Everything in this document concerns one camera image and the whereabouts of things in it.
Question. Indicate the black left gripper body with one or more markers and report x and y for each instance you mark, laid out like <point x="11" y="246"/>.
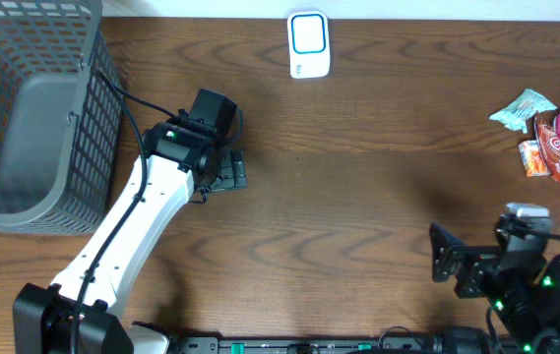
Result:
<point x="233" y="170"/>

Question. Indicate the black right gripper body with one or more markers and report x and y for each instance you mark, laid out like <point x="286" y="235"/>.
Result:
<point x="509" y="287"/>

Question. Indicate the orange juice carton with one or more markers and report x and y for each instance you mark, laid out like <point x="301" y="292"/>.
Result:
<point x="532" y="160"/>

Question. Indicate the orange chocolate bar wrapper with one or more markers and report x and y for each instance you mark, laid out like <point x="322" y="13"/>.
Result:
<point x="548" y="143"/>

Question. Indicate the teal snack wrapper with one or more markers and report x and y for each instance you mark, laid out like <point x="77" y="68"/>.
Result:
<point x="515" y="116"/>

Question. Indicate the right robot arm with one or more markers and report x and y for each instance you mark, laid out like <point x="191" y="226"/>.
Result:
<point x="532" y="317"/>

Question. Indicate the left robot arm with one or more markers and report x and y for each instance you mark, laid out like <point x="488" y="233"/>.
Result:
<point x="81" y="310"/>

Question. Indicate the white barcode scanner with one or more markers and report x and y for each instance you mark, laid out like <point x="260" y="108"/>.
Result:
<point x="309" y="45"/>

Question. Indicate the grey plastic mesh basket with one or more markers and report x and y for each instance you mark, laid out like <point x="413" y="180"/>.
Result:
<point x="59" y="122"/>

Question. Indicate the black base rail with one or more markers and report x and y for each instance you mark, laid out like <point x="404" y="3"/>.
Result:
<point x="398" y="343"/>

